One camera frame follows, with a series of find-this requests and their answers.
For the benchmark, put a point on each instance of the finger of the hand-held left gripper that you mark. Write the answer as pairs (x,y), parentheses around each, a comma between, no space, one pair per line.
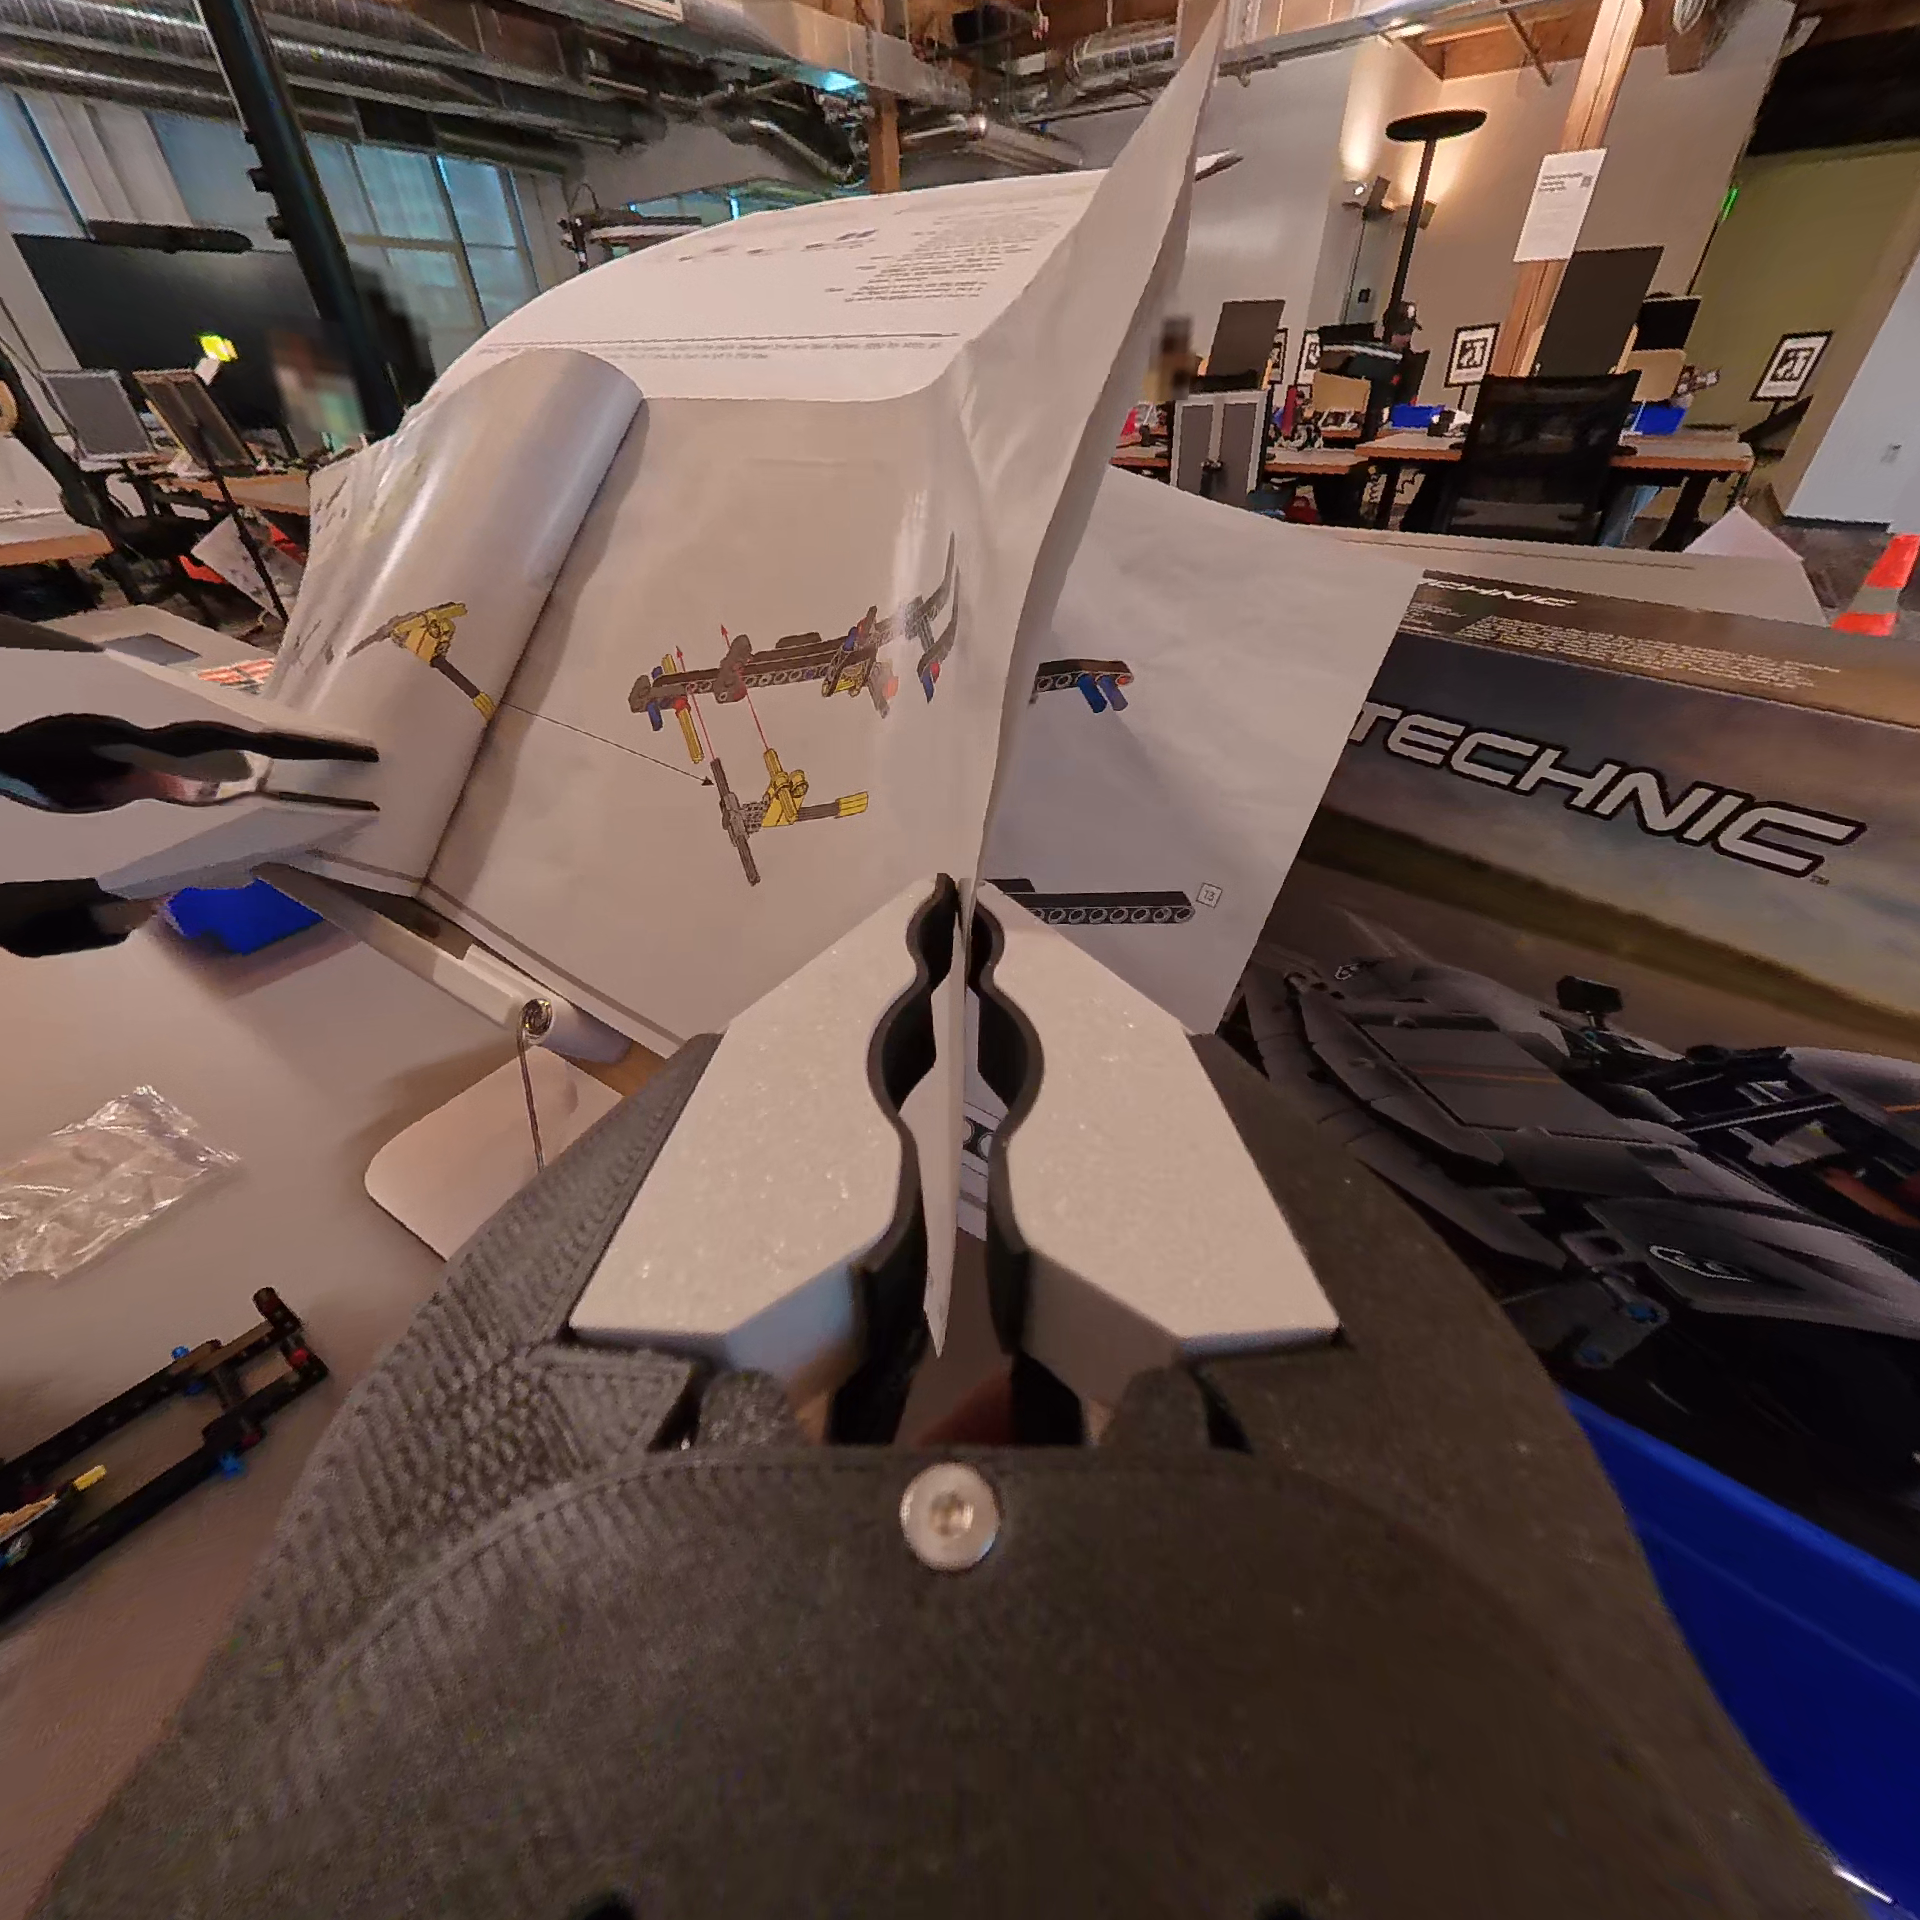
(181,842)
(134,686)

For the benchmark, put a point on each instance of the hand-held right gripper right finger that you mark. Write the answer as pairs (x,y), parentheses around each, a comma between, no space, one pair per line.
(1155,1184)

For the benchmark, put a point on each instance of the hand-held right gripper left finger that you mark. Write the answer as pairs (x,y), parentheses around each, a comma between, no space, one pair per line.
(750,1170)

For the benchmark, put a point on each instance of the white instruction booklet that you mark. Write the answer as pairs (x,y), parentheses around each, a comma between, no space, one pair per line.
(780,494)

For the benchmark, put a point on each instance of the black lego box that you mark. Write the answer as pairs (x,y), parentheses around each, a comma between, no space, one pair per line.
(1574,961)

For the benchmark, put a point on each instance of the black lego assembly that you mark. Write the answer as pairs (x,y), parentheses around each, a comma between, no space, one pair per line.
(150,1424)

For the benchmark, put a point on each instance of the small blue plastic bin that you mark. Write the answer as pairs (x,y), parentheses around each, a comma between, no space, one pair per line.
(241,918)

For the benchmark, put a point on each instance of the grey tablet on stand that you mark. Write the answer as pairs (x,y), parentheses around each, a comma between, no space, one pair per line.
(98,412)
(195,420)

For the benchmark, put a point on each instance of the white book stand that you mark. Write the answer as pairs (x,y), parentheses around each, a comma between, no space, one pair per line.
(450,1154)

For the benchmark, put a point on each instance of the clear plastic bag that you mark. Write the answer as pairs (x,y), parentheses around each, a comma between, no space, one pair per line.
(105,1179)

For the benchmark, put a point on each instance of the large black screen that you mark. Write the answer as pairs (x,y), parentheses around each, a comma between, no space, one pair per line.
(150,309)

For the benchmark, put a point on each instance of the black steel column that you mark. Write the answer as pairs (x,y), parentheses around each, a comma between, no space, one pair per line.
(293,180)

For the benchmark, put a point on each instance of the grey cabinet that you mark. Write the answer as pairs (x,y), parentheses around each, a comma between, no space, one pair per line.
(1219,447)

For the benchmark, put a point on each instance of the wooden desk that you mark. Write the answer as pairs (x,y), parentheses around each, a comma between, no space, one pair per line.
(1305,458)
(1689,453)

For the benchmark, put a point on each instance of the large blue plastic bin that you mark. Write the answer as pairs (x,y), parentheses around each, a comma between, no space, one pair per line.
(1801,1681)

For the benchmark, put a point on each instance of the black office chair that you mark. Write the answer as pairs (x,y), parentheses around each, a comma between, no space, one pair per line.
(1545,451)

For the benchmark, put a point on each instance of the dark flat monitor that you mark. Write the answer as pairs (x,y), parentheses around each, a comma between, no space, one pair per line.
(1598,309)
(1245,343)

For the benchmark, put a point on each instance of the black-framed marker sign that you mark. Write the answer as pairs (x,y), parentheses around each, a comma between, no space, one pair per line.
(1474,357)
(1794,368)

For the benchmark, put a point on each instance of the orange traffic cone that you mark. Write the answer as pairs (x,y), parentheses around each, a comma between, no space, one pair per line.
(1882,593)

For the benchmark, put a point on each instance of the black floor lamp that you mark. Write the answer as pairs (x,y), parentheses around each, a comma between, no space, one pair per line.
(1436,129)

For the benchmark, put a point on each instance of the white wall poster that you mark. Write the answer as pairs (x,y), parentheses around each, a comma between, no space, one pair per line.
(1560,202)

